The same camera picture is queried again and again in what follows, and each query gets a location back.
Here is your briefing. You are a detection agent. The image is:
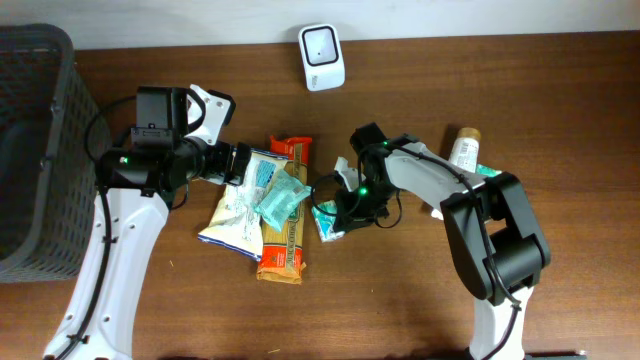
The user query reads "white blue snack bag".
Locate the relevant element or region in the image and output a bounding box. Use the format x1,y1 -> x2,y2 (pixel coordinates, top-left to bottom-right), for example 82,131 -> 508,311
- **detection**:
197,149 -> 288,262

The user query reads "teal kleenex tissue pack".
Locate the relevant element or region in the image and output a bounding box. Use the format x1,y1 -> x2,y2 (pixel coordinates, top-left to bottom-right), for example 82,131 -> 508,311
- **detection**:
475,164 -> 502,177

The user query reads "white barcode scanner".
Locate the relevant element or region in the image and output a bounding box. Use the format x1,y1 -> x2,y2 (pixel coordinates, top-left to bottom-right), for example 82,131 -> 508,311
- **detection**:
298,24 -> 346,92

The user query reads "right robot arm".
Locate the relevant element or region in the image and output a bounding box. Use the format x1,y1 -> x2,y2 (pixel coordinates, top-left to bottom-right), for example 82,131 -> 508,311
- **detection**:
333,123 -> 551,359

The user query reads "white tube with cork cap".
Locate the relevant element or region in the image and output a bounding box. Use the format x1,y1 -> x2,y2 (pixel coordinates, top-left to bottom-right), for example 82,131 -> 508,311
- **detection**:
449,127 -> 481,173

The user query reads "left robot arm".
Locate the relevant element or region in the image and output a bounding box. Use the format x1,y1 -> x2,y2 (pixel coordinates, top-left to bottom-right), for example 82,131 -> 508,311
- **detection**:
43,85 -> 251,359

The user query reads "small teal white tissue pack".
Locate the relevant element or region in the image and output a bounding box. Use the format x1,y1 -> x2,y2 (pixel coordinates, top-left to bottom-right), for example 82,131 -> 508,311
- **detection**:
312,200 -> 345,243

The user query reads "teal wipes packet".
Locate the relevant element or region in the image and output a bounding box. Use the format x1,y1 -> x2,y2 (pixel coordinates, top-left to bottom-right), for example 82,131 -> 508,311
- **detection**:
253,170 -> 311,232

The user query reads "orange spaghetti packet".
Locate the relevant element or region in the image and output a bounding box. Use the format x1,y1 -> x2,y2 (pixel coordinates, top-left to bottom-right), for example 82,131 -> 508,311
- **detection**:
257,137 -> 312,284

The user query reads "grey plastic mesh basket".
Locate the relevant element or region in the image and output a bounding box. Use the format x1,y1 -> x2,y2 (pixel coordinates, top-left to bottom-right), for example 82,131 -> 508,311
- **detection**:
1,24 -> 111,283

